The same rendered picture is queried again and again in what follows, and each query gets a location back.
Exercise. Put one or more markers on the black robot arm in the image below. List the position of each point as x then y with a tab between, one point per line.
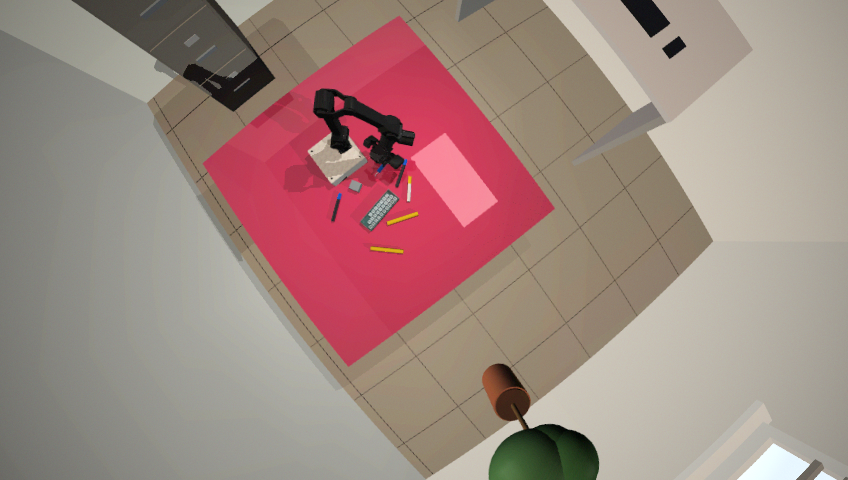
390	127

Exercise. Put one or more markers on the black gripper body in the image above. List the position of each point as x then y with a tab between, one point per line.
395	160

